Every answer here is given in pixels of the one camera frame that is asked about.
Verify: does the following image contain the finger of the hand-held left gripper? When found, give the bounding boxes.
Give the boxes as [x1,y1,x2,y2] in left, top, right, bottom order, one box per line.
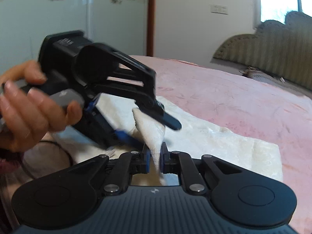
[113,128,147,152]
[135,93,182,130]

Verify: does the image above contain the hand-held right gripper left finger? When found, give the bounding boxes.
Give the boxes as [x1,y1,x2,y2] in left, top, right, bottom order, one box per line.
[73,143,151,196]

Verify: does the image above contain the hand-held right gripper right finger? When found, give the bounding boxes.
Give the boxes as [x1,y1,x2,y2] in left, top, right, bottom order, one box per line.
[160,142,236,195]

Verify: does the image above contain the white pants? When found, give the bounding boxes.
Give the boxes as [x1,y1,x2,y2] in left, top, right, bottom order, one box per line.
[52,95,284,186]

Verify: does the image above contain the person's left hand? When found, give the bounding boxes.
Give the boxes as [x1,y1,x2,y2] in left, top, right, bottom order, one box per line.
[0,60,84,153]

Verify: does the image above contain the white wardrobe door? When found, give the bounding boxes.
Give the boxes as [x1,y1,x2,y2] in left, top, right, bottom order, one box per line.
[0,0,148,83]

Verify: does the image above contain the pink bed blanket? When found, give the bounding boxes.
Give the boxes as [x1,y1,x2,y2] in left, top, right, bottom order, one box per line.
[128,55,312,234]

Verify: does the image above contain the grey pillow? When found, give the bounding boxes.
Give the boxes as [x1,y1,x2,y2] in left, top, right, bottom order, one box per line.
[240,66,312,96]

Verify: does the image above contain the olive padded headboard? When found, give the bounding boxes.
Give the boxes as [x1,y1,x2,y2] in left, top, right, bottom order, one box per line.
[210,11,312,85]

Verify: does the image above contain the brown wooden door frame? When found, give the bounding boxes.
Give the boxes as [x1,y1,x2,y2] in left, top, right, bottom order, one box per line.
[145,0,157,57]

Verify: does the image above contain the white wall switch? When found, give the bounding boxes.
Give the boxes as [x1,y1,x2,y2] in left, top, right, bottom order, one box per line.
[210,4,229,14]

